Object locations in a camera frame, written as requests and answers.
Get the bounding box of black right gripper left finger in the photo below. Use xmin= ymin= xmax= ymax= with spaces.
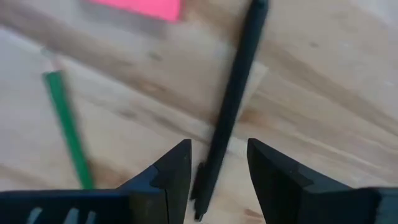
xmin=117 ymin=138 xmax=193 ymax=224

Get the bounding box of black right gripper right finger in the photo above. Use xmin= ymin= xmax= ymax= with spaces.
xmin=247 ymin=138 xmax=353 ymax=224

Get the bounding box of green pencil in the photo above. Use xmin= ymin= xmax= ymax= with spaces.
xmin=39 ymin=46 xmax=96 ymax=191

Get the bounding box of black pen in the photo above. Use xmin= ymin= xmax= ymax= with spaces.
xmin=188 ymin=0 xmax=271 ymax=222

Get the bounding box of pink eraser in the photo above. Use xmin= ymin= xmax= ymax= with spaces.
xmin=85 ymin=0 xmax=185 ymax=23

